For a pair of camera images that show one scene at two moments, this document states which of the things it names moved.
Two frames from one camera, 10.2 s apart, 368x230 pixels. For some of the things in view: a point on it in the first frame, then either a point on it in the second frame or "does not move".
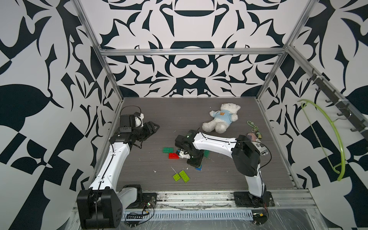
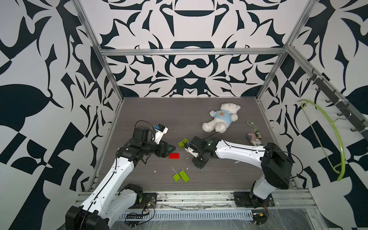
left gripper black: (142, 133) -> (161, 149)
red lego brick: (173, 156) does not move
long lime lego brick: (184, 176) does not move
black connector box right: (259, 218) does not move
